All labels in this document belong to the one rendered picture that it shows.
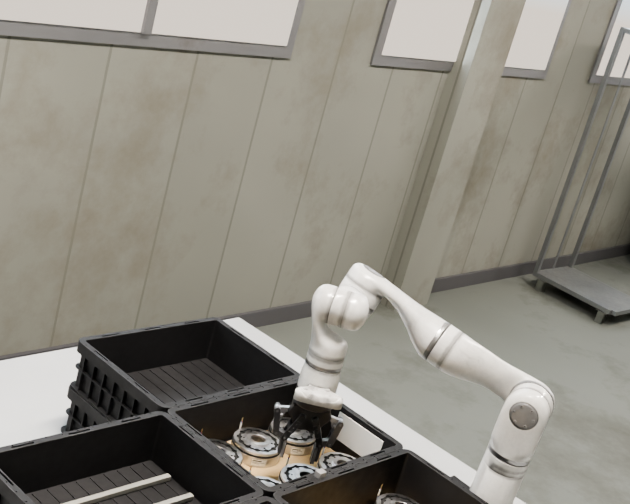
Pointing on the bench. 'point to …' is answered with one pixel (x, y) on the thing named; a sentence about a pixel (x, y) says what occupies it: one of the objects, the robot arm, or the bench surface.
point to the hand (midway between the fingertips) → (298, 452)
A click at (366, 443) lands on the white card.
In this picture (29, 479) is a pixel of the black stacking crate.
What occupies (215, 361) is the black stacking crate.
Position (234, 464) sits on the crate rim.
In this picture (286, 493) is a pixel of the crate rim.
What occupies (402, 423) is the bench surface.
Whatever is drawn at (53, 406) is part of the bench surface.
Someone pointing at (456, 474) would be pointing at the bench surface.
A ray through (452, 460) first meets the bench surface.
